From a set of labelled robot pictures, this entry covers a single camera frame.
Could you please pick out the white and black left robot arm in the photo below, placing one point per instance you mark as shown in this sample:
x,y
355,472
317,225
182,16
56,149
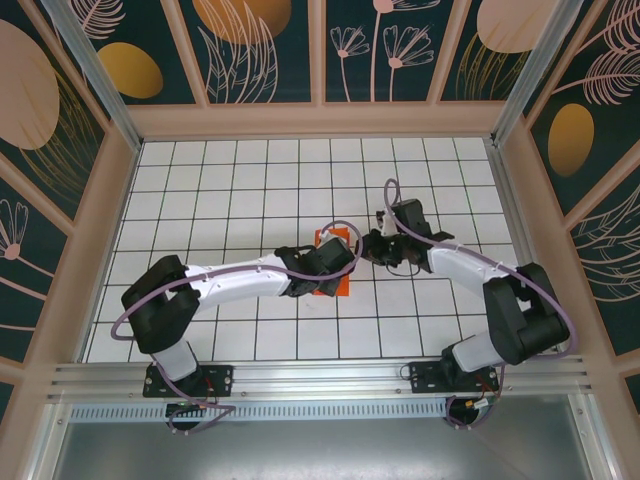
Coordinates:
x,y
240,282

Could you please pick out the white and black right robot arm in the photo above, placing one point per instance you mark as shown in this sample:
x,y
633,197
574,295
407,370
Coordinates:
x,y
460,267

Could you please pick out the grey metal sheet panel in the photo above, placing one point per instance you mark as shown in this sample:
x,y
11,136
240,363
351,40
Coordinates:
x,y
320,450

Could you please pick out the white grid table mat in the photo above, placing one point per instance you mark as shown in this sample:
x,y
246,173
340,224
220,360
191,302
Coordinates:
x,y
250,175

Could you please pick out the long aluminium mounting rail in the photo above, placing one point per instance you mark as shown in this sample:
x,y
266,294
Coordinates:
x,y
320,375

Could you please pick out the aluminium side rail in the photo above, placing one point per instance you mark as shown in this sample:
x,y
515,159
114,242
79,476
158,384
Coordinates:
x,y
520,240

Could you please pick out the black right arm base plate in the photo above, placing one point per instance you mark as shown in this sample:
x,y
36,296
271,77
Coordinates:
x,y
425,377

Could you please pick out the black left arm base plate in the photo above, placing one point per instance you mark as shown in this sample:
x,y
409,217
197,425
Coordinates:
x,y
220,381

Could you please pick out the aluminium frame post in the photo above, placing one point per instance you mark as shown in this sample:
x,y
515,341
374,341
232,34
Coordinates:
x,y
530,70
100,85

